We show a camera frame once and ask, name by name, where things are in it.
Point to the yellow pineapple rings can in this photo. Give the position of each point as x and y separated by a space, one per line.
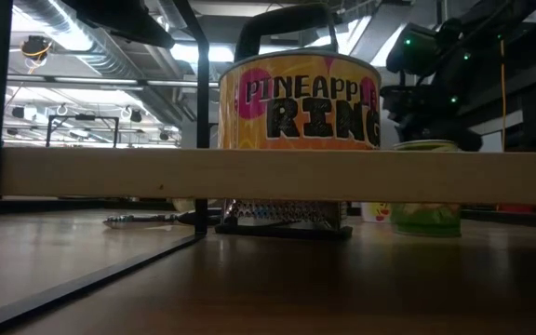
296 116

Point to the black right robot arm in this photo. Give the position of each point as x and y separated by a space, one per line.
412 51

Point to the small red object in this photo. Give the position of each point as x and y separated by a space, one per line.
517 209

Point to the black ceiling spotlight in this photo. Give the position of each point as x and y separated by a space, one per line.
136 116
164 136
18 112

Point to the silver butter knife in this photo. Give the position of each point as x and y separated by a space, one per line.
138 220

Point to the long ceiling light tube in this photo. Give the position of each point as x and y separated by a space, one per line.
96 80

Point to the black background rig frame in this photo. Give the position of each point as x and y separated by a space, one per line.
82 117

